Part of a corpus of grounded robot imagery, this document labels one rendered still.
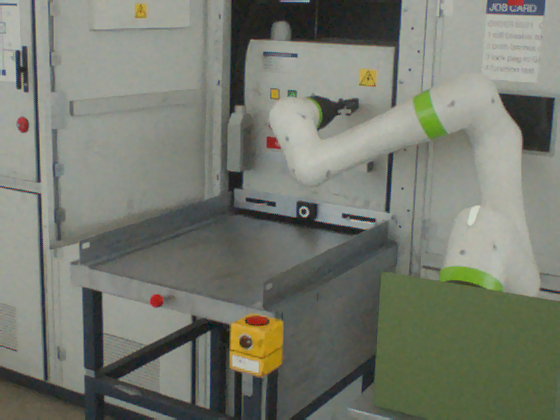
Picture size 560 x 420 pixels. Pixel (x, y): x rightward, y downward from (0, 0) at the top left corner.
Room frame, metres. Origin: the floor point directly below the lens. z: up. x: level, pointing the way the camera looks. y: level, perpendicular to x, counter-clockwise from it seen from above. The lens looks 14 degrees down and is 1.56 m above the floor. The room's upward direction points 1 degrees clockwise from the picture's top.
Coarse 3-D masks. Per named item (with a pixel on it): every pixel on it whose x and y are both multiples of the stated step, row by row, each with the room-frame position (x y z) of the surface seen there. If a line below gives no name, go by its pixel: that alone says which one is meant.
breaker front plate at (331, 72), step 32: (256, 64) 2.82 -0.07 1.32; (320, 64) 2.69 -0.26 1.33; (352, 64) 2.64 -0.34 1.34; (384, 64) 2.58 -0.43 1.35; (256, 96) 2.81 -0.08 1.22; (320, 96) 2.69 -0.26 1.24; (352, 96) 2.64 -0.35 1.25; (384, 96) 2.58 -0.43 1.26; (256, 128) 2.81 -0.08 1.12; (256, 160) 2.81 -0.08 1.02; (384, 160) 2.58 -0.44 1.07; (288, 192) 2.75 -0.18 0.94; (320, 192) 2.69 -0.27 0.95; (352, 192) 2.63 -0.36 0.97
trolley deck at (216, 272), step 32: (224, 224) 2.69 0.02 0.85; (256, 224) 2.70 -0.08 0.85; (128, 256) 2.34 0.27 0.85; (160, 256) 2.35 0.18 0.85; (192, 256) 2.35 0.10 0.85; (224, 256) 2.36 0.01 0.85; (256, 256) 2.36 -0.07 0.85; (288, 256) 2.37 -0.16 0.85; (384, 256) 2.42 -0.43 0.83; (96, 288) 2.22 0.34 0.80; (128, 288) 2.16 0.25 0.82; (160, 288) 2.11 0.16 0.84; (192, 288) 2.09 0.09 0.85; (224, 288) 2.09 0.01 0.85; (256, 288) 2.10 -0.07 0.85; (320, 288) 2.11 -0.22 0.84; (352, 288) 2.26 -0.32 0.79; (224, 320) 2.00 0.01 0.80; (288, 320) 1.98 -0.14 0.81
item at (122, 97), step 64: (64, 0) 2.50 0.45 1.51; (128, 0) 2.61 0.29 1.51; (192, 0) 2.82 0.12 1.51; (64, 64) 2.49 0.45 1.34; (128, 64) 2.65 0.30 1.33; (192, 64) 2.82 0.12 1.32; (64, 128) 2.49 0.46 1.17; (128, 128) 2.65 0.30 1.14; (192, 128) 2.83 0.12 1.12; (64, 192) 2.48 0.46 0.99; (128, 192) 2.64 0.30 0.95; (192, 192) 2.83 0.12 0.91
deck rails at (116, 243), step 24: (168, 216) 2.57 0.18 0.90; (192, 216) 2.67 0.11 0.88; (216, 216) 2.77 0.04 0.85; (96, 240) 2.31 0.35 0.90; (120, 240) 2.39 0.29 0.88; (144, 240) 2.47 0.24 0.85; (360, 240) 2.36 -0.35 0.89; (384, 240) 2.50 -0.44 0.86; (96, 264) 2.26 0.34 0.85; (312, 264) 2.14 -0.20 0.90; (336, 264) 2.25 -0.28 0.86; (264, 288) 1.95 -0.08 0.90; (288, 288) 2.04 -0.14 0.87
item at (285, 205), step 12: (252, 192) 2.80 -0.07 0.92; (264, 192) 2.79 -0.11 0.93; (276, 204) 2.76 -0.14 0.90; (288, 204) 2.73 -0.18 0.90; (324, 204) 2.66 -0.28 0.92; (336, 204) 2.65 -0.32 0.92; (324, 216) 2.66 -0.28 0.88; (336, 216) 2.64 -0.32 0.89; (360, 216) 2.60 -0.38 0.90; (372, 216) 2.58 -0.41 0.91; (384, 216) 2.56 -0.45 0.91; (360, 228) 2.60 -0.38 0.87
